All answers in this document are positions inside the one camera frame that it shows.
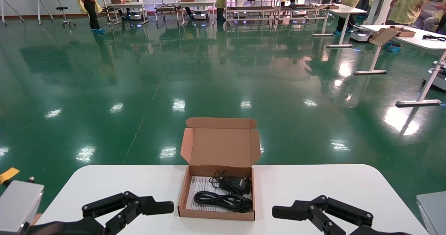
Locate black round stool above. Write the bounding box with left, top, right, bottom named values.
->
left=56, top=7, right=76, bottom=31

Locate black power adapter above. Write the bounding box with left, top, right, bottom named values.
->
left=209, top=171, right=252, bottom=196

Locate yellow cable tag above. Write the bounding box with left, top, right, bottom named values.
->
left=0, top=167, right=20, bottom=186

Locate brown cardboard storage box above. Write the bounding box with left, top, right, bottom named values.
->
left=178, top=117, right=262, bottom=221

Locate black power cord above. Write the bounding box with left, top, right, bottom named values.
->
left=193, top=190, right=254, bottom=213

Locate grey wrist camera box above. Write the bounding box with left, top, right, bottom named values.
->
left=416, top=191, right=446, bottom=235
left=0, top=177, right=45, bottom=235

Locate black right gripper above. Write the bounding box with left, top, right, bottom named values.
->
left=272, top=195, right=413, bottom=235

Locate metal trolley cart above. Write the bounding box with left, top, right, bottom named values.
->
left=99, top=0, right=114, bottom=24
left=152, top=0, right=182, bottom=22

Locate tall white robot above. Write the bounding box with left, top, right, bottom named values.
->
left=349, top=0, right=399, bottom=42

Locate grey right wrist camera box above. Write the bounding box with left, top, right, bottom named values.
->
left=416, top=191, right=446, bottom=235

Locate seated person in yellow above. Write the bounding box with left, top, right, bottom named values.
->
left=423, top=0, right=446, bottom=33

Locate metal shelf rack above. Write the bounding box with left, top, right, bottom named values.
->
left=279, top=0, right=336, bottom=21
left=225, top=0, right=280, bottom=22

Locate white work table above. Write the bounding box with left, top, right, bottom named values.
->
left=177, top=0, right=217, bottom=26
left=108, top=2, right=149, bottom=26

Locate long white table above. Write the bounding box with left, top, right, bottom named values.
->
left=354, top=24, right=446, bottom=107

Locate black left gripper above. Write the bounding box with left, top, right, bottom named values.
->
left=24, top=191, right=174, bottom=235

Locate white printed manual sheet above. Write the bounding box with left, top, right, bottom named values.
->
left=186, top=176, right=244, bottom=213

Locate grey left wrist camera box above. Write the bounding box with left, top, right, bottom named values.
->
left=0, top=177, right=45, bottom=235

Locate white standing desk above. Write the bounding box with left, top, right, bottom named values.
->
left=311, top=3, right=367, bottom=48

